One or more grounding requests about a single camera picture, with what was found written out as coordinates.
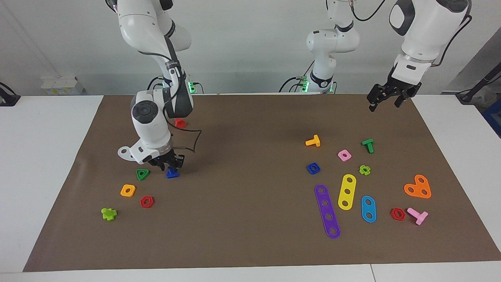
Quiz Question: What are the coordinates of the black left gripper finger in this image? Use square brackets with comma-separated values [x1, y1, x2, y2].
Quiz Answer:
[367, 83, 392, 113]
[393, 89, 417, 108]

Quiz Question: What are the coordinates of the black stand pole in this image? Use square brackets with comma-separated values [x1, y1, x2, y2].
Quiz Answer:
[456, 65, 501, 103]

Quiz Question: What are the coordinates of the brown table mat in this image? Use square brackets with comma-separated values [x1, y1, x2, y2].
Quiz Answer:
[23, 93, 501, 273]

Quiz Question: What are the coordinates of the orange angled plastic plate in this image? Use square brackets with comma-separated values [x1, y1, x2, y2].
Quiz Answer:
[404, 174, 432, 199]

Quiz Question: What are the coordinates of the blue box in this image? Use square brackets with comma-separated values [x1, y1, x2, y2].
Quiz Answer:
[481, 98, 501, 138]

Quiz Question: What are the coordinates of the yellow three-hole plastic plate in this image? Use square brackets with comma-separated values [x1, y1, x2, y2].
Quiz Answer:
[338, 174, 357, 211]

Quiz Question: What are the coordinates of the blue two-hole plastic plate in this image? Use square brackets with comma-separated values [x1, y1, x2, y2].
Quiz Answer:
[360, 195, 377, 223]

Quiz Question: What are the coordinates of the pink plastic bolt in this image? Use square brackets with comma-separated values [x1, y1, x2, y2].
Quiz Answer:
[407, 207, 429, 226]

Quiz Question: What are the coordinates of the white power strip box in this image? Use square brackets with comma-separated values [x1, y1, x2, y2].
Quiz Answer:
[41, 76, 85, 96]

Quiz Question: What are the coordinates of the purple four-hole plastic plate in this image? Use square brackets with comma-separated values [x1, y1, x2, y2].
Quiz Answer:
[314, 184, 341, 239]

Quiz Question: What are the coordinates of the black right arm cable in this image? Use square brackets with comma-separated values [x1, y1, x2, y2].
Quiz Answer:
[139, 35, 202, 153]

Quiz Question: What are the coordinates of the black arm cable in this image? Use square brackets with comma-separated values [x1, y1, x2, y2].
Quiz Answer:
[350, 0, 472, 67]
[139, 35, 202, 153]

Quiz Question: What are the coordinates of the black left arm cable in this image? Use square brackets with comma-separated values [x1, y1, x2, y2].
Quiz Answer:
[350, 0, 472, 67]

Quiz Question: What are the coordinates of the black device with cable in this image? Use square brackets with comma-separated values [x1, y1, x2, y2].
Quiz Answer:
[0, 82, 21, 107]

